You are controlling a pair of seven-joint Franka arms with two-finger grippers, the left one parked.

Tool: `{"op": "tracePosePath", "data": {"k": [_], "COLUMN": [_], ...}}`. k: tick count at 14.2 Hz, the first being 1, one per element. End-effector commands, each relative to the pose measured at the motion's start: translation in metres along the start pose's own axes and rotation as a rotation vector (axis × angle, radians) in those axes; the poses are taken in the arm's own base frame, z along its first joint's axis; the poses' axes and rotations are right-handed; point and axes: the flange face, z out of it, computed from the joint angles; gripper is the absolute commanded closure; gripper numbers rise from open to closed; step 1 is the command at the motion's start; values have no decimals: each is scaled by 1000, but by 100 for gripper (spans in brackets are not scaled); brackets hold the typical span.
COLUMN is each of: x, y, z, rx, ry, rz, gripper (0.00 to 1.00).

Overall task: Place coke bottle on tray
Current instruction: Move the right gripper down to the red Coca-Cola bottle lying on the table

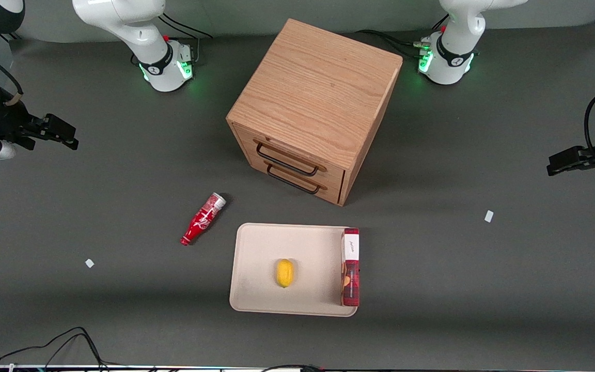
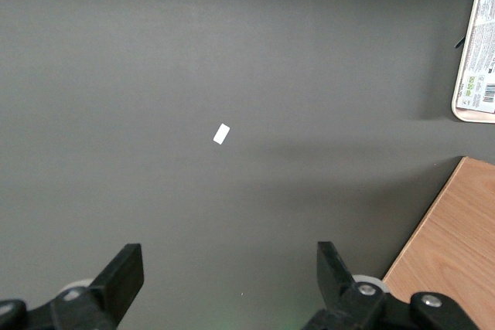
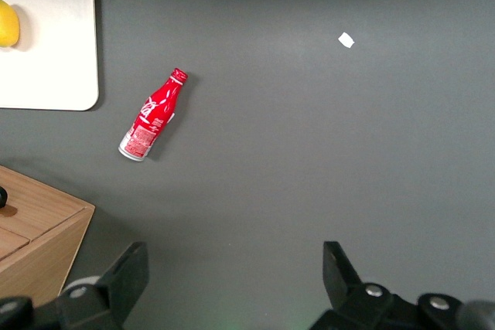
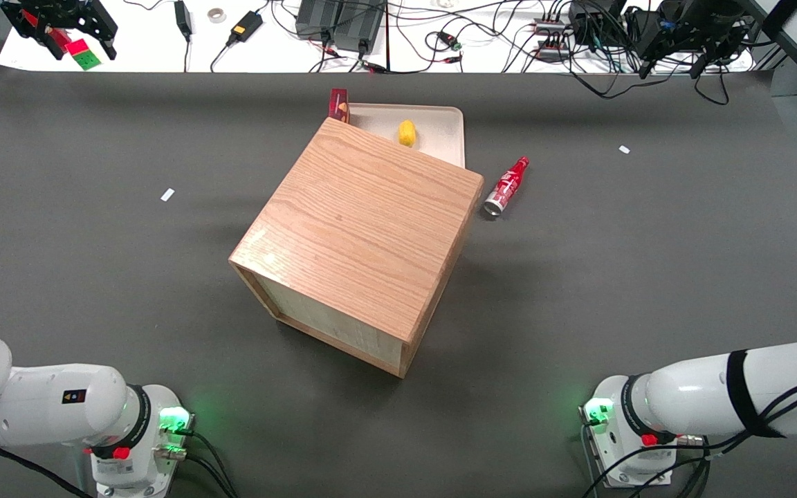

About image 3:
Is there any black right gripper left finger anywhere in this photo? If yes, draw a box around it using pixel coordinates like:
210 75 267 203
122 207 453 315
0 241 150 330

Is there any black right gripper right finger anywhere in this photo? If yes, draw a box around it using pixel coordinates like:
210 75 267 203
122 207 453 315
308 240 465 330

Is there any red coke bottle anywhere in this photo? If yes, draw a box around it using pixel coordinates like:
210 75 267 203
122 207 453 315
118 67 189 163

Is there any cream plastic tray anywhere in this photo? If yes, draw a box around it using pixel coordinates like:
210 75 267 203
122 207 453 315
0 0 100 111

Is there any light wooden box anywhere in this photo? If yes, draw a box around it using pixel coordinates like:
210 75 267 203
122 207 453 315
0 165 96 301

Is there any yellow lemon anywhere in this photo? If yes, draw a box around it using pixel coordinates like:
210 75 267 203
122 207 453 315
0 0 21 49

